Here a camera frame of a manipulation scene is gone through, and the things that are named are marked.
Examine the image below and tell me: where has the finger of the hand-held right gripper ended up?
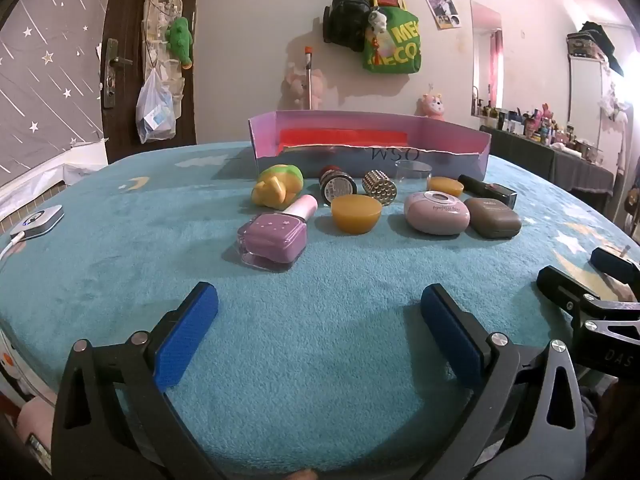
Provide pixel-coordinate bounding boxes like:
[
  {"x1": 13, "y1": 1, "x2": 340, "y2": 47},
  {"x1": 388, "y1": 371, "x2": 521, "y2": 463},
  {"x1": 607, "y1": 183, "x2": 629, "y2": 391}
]
[
  {"x1": 590, "y1": 245, "x2": 640, "y2": 287},
  {"x1": 536, "y1": 265, "x2": 602, "y2": 333}
]

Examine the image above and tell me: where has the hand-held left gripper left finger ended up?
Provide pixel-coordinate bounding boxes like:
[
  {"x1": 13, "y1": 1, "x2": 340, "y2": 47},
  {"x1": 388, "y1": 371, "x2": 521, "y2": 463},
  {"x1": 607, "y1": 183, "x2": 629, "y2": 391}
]
[{"x1": 50, "y1": 281, "x2": 226, "y2": 480}]

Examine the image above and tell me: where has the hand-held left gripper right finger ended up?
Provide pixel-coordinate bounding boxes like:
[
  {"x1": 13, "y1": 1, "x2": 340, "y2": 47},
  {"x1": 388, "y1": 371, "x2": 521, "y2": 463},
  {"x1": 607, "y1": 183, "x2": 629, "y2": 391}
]
[{"x1": 410, "y1": 283, "x2": 588, "y2": 480}]

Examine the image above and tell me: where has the brown eyeshadow case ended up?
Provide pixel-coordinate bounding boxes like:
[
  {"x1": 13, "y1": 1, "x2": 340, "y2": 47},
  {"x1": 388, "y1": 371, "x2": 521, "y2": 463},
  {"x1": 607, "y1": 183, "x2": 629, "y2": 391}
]
[{"x1": 463, "y1": 196, "x2": 522, "y2": 239}]

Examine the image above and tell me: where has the pink oval compact case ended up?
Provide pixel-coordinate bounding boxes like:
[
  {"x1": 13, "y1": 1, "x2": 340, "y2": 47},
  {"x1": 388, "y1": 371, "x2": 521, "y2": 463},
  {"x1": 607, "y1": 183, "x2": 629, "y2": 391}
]
[{"x1": 403, "y1": 190, "x2": 472, "y2": 236}]

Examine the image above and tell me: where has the black nail polish bottle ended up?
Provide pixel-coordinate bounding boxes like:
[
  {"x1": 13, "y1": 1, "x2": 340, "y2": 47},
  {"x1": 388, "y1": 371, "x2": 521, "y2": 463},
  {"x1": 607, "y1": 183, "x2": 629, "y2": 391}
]
[{"x1": 457, "y1": 174, "x2": 518, "y2": 210}]

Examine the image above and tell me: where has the purple nail polish bottle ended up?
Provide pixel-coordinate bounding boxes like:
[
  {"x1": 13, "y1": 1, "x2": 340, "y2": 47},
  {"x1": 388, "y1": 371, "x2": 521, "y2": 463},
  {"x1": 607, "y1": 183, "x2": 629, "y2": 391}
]
[{"x1": 236, "y1": 194, "x2": 319, "y2": 272}]

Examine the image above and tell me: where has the amber dome block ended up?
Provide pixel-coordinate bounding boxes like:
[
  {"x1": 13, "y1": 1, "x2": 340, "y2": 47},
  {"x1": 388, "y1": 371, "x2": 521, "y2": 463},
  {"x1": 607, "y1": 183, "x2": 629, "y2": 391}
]
[
  {"x1": 426, "y1": 176, "x2": 465, "y2": 198},
  {"x1": 331, "y1": 195, "x2": 383, "y2": 234}
]

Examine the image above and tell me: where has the clear glass cup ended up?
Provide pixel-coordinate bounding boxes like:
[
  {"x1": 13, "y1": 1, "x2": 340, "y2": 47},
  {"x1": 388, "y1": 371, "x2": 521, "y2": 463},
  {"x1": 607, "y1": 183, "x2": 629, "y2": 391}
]
[{"x1": 395, "y1": 160, "x2": 432, "y2": 196}]

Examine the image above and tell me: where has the silver studded cylinder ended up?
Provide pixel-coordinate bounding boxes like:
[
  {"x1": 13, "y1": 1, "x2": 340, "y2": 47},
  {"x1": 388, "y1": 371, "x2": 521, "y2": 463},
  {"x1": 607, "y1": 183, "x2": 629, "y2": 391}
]
[{"x1": 361, "y1": 170, "x2": 398, "y2": 206}]

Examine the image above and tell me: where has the yellow green toy figure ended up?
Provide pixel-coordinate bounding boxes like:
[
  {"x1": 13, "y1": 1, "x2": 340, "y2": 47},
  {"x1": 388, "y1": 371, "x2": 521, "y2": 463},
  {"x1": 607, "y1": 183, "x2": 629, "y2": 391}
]
[{"x1": 251, "y1": 164, "x2": 304, "y2": 210}]

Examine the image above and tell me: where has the glitter bottle with dark red cap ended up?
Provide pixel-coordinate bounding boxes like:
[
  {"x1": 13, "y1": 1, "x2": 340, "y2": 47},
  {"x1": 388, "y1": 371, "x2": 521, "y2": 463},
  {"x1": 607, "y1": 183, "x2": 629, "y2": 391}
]
[{"x1": 317, "y1": 164, "x2": 357, "y2": 206}]

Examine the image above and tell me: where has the purple cardboard box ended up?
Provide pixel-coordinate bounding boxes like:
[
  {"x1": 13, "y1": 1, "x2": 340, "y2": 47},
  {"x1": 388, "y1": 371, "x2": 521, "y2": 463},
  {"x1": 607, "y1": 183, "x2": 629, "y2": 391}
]
[{"x1": 248, "y1": 110, "x2": 493, "y2": 183}]

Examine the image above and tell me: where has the table with dark cloth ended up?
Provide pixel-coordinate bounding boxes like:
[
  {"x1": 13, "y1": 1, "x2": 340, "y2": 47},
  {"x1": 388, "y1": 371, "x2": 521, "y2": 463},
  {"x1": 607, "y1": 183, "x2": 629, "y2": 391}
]
[{"x1": 479, "y1": 125, "x2": 615, "y2": 211}]

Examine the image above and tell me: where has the white framed standing mirror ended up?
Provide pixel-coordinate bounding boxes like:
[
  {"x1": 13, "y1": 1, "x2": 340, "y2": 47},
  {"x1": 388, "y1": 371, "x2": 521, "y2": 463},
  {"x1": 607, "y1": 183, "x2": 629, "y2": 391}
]
[{"x1": 567, "y1": 35, "x2": 616, "y2": 146}]

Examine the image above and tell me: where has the white charger puck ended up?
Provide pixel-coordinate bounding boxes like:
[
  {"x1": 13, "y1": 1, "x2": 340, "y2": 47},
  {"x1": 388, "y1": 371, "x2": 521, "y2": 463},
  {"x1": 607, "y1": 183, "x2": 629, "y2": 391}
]
[{"x1": 9, "y1": 204, "x2": 66, "y2": 241}]

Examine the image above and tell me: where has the dark brown door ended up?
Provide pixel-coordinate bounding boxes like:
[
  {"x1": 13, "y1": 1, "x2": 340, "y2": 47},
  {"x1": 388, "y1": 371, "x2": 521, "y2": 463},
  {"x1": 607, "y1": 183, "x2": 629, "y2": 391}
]
[{"x1": 97, "y1": 0, "x2": 198, "y2": 165}]

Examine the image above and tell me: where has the dark cloth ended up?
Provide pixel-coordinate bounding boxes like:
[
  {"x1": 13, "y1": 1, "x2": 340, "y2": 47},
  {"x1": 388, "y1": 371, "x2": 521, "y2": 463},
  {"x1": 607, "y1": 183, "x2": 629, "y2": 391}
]
[{"x1": 580, "y1": 21, "x2": 626, "y2": 77}]

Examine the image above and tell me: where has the clear plastic bag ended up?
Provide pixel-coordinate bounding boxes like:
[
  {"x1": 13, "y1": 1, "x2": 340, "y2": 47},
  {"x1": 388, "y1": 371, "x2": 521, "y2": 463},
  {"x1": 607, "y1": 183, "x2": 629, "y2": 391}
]
[{"x1": 136, "y1": 67, "x2": 177, "y2": 144}]

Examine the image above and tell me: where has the red printed paper liner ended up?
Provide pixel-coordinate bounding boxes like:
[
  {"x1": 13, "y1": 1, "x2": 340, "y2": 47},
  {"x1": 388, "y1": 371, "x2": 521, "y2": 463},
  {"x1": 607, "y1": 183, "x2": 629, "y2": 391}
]
[{"x1": 279, "y1": 128, "x2": 408, "y2": 153}]

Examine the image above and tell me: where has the pink bear plush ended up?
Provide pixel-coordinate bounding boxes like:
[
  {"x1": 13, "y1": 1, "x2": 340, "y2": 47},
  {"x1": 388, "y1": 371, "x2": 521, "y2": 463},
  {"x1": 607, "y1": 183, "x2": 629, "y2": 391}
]
[{"x1": 416, "y1": 92, "x2": 446, "y2": 121}]

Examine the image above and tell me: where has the pink pig plush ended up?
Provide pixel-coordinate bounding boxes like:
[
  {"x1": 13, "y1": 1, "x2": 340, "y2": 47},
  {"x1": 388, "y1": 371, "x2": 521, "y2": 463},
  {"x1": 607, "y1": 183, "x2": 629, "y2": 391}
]
[{"x1": 285, "y1": 71, "x2": 326, "y2": 109}]

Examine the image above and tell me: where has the green tote bag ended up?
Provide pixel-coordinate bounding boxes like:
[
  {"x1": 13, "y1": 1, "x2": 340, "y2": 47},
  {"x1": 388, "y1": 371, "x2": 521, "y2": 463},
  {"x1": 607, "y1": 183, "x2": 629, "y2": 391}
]
[{"x1": 362, "y1": 0, "x2": 422, "y2": 75}]

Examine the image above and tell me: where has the green crocodile plush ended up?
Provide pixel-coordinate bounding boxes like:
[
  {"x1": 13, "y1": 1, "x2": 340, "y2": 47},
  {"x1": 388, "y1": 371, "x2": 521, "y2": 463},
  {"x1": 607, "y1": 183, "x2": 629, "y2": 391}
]
[{"x1": 164, "y1": 16, "x2": 195, "y2": 70}]

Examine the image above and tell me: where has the hanging pocket organizer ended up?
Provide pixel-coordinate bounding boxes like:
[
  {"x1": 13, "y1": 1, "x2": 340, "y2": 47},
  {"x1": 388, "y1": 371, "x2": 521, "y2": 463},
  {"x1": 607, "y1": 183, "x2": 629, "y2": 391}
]
[{"x1": 141, "y1": 0, "x2": 186, "y2": 106}]

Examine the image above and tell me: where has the panda plush charm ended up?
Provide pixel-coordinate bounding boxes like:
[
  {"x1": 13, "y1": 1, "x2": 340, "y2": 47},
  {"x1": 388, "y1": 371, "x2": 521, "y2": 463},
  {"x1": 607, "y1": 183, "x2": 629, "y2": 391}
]
[{"x1": 368, "y1": 7, "x2": 390, "y2": 36}]

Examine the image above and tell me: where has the black backpack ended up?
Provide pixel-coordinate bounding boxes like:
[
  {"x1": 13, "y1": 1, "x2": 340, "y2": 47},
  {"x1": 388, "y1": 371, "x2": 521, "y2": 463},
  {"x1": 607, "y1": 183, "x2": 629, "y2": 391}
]
[{"x1": 322, "y1": 0, "x2": 373, "y2": 53}]

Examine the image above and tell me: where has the white charger cable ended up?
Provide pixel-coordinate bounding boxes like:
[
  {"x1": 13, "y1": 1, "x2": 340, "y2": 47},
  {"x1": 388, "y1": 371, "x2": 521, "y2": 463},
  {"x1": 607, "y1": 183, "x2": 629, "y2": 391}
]
[{"x1": 0, "y1": 232, "x2": 23, "y2": 267}]

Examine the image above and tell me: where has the wall mirror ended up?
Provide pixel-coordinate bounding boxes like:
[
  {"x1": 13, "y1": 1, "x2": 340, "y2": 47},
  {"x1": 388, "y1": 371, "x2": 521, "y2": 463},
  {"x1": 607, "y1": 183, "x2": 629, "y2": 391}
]
[{"x1": 470, "y1": 1, "x2": 503, "y2": 118}]

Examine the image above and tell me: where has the metal door handle plate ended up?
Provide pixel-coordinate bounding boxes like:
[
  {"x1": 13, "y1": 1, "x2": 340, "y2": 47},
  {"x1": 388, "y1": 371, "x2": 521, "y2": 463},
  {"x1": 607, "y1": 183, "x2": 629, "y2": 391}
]
[{"x1": 101, "y1": 38, "x2": 133, "y2": 109}]

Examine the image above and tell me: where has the mop handle with orange grip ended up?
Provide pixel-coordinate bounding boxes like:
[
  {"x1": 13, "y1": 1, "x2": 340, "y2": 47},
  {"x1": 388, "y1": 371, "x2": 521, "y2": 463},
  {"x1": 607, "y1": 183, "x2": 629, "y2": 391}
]
[{"x1": 304, "y1": 45, "x2": 322, "y2": 110}]

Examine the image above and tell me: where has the wall photo poster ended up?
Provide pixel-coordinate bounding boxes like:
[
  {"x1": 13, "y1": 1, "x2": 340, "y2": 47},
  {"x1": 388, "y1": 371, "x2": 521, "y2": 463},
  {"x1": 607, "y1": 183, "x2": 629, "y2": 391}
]
[{"x1": 422, "y1": 0, "x2": 462, "y2": 30}]

